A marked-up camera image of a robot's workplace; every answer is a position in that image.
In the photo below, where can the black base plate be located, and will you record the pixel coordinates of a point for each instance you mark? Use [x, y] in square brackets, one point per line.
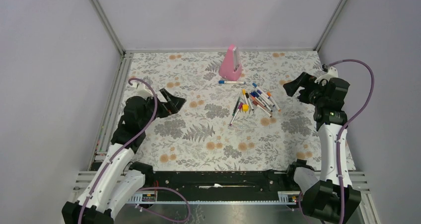
[220, 186]

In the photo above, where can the blue capped white marker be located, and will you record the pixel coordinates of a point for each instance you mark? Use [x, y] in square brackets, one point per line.
[230, 82]

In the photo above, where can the yellow cube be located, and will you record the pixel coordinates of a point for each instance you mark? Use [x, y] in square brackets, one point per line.
[245, 107]

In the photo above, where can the magenta capped white marker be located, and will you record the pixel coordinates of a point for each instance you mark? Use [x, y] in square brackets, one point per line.
[236, 113]

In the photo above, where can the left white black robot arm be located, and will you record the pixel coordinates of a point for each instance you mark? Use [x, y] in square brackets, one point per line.
[104, 197]

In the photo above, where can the dark green marker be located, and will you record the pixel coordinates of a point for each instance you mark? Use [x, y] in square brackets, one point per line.
[236, 106]

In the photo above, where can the red brown capped marker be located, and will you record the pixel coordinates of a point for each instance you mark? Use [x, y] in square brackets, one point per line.
[262, 108]

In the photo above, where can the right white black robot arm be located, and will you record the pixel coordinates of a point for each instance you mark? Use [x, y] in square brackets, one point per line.
[331, 196]

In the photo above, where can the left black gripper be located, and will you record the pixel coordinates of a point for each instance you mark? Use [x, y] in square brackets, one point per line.
[173, 105]

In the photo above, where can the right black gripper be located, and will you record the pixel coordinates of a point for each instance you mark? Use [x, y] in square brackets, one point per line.
[305, 80]

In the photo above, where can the floral table mat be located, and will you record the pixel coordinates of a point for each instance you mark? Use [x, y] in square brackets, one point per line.
[199, 136]

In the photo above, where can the pink metronome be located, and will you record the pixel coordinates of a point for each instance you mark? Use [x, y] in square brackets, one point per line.
[231, 67]

